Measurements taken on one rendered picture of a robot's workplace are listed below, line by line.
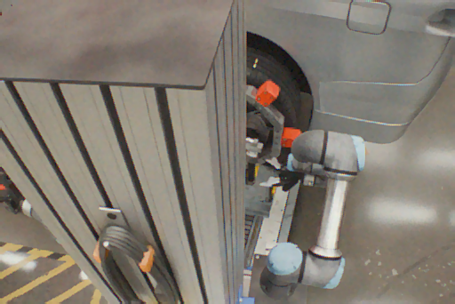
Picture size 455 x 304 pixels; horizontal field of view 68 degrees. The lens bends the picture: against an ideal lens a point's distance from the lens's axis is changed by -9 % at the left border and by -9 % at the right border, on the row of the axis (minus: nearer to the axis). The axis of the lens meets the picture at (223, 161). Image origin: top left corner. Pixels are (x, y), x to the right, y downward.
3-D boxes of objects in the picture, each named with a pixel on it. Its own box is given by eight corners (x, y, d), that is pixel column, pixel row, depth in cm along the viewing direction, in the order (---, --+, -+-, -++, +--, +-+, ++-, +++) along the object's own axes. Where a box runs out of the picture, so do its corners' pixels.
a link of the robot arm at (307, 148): (286, 156, 117) (285, 175, 165) (320, 161, 115) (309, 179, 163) (291, 121, 119) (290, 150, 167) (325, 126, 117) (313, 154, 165)
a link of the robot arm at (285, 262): (267, 253, 137) (270, 236, 126) (303, 260, 134) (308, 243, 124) (262, 283, 129) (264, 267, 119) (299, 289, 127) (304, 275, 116)
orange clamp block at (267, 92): (268, 98, 175) (280, 87, 169) (265, 108, 170) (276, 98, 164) (257, 89, 173) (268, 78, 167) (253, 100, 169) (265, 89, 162)
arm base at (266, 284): (297, 301, 133) (300, 292, 126) (257, 297, 135) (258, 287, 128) (299, 266, 143) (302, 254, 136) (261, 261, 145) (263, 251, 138)
